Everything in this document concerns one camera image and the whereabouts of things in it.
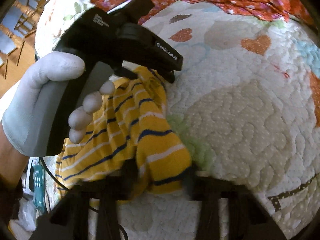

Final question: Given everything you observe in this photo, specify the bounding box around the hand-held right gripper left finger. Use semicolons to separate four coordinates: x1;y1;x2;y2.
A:
30;160;140;240

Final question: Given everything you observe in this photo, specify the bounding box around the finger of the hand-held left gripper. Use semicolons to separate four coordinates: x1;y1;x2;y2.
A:
121;66;138;79
160;68;175;84

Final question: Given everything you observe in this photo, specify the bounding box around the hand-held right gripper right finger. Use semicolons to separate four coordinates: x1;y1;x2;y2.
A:
185;167;288;240

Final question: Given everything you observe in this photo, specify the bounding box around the yellow striped sweater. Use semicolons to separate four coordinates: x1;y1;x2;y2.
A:
55;66;193;198

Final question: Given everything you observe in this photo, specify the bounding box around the person's left forearm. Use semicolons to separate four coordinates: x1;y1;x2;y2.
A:
0;130;33;193

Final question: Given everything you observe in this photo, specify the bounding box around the person's left hand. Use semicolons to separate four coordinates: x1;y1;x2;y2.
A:
1;51;116;157

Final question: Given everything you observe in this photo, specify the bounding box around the white heart-patterned quilt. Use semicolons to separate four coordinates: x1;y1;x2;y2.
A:
35;0;320;240

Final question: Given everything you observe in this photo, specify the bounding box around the wooden chair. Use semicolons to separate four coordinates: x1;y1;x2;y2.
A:
0;0;63;78

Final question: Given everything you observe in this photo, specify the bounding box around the black cable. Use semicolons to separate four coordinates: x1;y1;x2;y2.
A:
39;155;130;240

